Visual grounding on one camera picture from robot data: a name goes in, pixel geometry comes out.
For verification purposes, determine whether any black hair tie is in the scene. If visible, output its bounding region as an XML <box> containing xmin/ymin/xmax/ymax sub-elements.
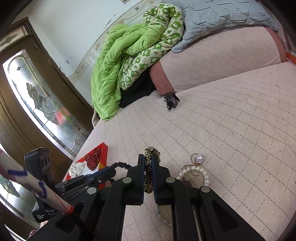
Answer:
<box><xmin>105</xmin><ymin>161</ymin><xmax>134</xmax><ymax>186</ymax></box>

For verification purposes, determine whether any white pearl bracelet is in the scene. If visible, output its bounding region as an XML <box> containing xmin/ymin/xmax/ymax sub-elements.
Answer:
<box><xmin>176</xmin><ymin>165</ymin><xmax>211</xmax><ymax>187</ymax></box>

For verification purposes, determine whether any pale green bead bracelet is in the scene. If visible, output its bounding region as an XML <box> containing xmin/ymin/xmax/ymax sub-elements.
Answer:
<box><xmin>154</xmin><ymin>204</ymin><xmax>173</xmax><ymax>227</ymax></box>

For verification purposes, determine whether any pearl brooch with gold chain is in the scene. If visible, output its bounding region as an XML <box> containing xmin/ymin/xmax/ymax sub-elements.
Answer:
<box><xmin>191</xmin><ymin>153</ymin><xmax>206</xmax><ymax>167</ymax></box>

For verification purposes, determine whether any leopard print hair tie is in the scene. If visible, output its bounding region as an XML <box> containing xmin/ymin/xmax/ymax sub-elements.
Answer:
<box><xmin>143</xmin><ymin>146</ymin><xmax>162</xmax><ymax>194</ymax></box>

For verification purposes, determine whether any person's left hand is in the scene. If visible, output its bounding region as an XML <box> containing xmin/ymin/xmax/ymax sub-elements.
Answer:
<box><xmin>28</xmin><ymin>219</ymin><xmax>50</xmax><ymax>237</ymax></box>

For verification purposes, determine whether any red cardboard tray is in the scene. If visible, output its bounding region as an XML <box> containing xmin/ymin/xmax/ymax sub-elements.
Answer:
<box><xmin>64</xmin><ymin>143</ymin><xmax>108</xmax><ymax>181</ymax></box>

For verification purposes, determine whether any red dotted scrunchie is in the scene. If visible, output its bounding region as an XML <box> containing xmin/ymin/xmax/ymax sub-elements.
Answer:
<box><xmin>84</xmin><ymin>148</ymin><xmax>101</xmax><ymax>171</ymax></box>

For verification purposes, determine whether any white patterned scrunchie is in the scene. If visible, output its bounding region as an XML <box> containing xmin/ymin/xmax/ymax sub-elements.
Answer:
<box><xmin>68</xmin><ymin>162</ymin><xmax>85</xmax><ymax>178</ymax></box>

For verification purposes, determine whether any beige floral cloth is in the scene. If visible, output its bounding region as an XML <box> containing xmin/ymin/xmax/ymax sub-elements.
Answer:
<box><xmin>92</xmin><ymin>110</ymin><xmax>100</xmax><ymax>127</ymax></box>

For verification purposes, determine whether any wooden door with stained glass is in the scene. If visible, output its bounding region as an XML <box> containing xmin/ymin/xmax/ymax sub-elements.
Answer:
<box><xmin>0</xmin><ymin>17</ymin><xmax>94</xmax><ymax>232</ymax></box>

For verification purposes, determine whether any pink quilted mattress cover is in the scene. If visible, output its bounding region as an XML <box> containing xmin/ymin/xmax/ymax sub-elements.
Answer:
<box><xmin>76</xmin><ymin>62</ymin><xmax>295</xmax><ymax>240</ymax></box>

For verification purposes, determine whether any black hair claw clip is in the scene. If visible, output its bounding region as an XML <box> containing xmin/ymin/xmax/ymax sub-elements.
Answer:
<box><xmin>164</xmin><ymin>92</ymin><xmax>180</xmax><ymax>110</ymax></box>

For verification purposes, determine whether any green patterned white blanket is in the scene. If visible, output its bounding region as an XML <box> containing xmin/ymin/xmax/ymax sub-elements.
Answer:
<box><xmin>118</xmin><ymin>4</ymin><xmax>184</xmax><ymax>90</ymax></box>

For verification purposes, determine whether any green quilt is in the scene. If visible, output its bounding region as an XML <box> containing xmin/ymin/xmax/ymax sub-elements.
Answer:
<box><xmin>90</xmin><ymin>22</ymin><xmax>151</xmax><ymax>122</ymax></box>

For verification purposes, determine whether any pink quilted pillow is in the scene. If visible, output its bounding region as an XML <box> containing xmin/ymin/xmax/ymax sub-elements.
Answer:
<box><xmin>150</xmin><ymin>27</ymin><xmax>287</xmax><ymax>95</ymax></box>

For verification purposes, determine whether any grey-blue quilted blanket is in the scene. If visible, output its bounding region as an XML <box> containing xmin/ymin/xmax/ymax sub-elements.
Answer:
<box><xmin>162</xmin><ymin>0</ymin><xmax>278</xmax><ymax>53</ymax></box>

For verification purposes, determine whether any black camera box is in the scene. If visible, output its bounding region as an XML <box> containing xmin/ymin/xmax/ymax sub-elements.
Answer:
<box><xmin>24</xmin><ymin>147</ymin><xmax>56</xmax><ymax>223</ymax></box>

